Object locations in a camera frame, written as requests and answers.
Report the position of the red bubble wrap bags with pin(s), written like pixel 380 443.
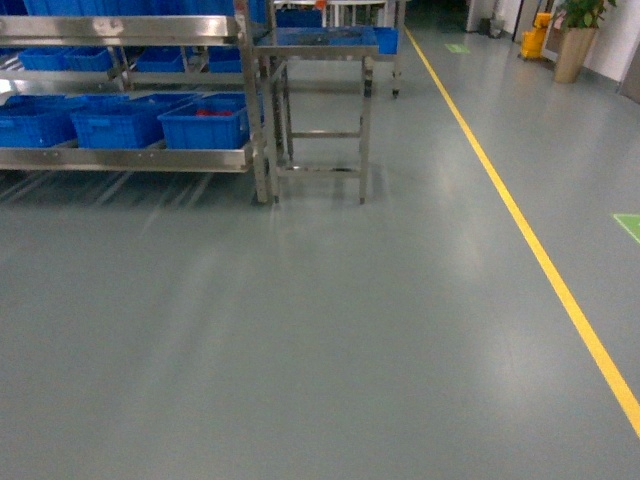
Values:
pixel 204 112

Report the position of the empty blue bin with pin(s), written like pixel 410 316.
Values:
pixel 127 124

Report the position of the stainless steel shelf rack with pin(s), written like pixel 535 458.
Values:
pixel 116 34

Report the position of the blue bin with red bags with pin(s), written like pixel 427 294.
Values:
pixel 205 125

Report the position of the blue bin far left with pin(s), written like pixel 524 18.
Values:
pixel 36 124

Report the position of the tall planter with plant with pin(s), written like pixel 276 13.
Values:
pixel 578 23

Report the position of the small steel side table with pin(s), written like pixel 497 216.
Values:
pixel 318 85

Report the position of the yellow mop bucket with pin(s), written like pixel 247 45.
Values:
pixel 533 40

